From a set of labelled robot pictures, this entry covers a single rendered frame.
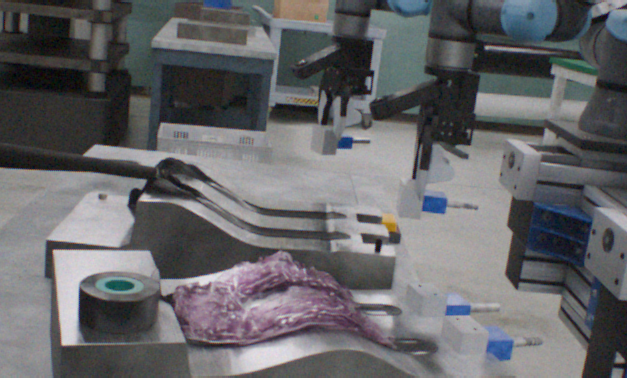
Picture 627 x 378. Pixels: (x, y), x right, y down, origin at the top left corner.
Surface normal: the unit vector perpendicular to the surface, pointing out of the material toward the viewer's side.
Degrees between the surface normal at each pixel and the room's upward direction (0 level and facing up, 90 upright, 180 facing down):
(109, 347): 90
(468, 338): 90
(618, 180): 90
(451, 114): 90
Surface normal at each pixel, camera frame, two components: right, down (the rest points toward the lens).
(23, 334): 0.11, -0.96
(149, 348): 0.31, 0.27
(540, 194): 0.04, 0.25
